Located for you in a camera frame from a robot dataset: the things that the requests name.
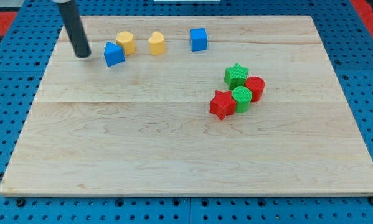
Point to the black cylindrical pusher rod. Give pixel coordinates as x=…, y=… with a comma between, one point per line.
x=70, y=15

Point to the blue triangular prism block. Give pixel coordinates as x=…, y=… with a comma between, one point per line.
x=113, y=54

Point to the yellow hexagon block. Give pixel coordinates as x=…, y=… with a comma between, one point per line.
x=126, y=41

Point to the yellow heart block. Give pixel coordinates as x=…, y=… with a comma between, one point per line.
x=157, y=45

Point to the blue cube block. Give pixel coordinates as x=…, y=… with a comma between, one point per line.
x=198, y=39

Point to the light wooden board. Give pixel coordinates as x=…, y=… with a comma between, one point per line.
x=142, y=128

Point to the green star block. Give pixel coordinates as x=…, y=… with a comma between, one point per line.
x=235, y=76

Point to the red star block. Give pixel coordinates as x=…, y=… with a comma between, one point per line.
x=222, y=104

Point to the green cylinder block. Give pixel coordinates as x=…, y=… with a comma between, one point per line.
x=242, y=96

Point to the red cylinder block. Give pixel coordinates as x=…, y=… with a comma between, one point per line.
x=256, y=85

